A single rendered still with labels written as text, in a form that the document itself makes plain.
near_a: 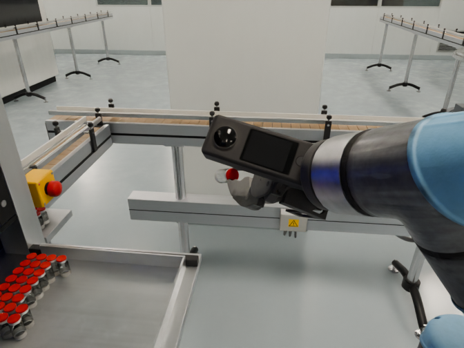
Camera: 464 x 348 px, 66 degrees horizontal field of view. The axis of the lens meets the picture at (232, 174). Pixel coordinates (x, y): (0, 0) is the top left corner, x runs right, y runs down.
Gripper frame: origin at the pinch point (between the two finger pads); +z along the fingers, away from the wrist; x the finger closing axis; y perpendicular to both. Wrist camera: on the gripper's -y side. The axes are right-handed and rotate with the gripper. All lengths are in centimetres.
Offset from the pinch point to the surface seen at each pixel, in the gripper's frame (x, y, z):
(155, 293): -23.8, 3.9, 27.5
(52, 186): -10, -22, 51
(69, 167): -2, -21, 84
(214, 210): 3, 44, 109
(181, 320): -25.9, 8.1, 19.9
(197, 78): 70, 21, 140
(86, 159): 3, -16, 94
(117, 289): -25.7, -2.8, 31.6
